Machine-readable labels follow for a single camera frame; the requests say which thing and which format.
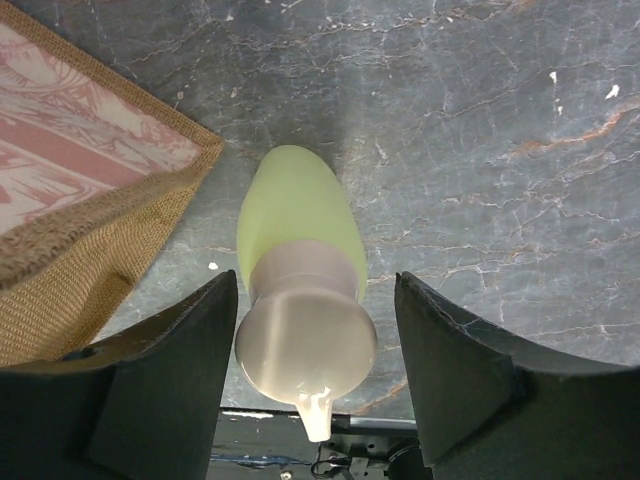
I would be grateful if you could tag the brown canvas tote bag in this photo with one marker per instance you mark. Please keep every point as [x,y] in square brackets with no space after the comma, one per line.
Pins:
[95,174]

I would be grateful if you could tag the large green beige-cap bottle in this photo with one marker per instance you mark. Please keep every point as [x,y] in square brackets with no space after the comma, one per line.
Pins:
[306,340]

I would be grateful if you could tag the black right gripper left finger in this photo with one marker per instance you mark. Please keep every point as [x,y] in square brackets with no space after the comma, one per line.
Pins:
[141,404]

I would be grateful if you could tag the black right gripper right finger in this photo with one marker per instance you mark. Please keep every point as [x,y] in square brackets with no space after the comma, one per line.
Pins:
[489,404]

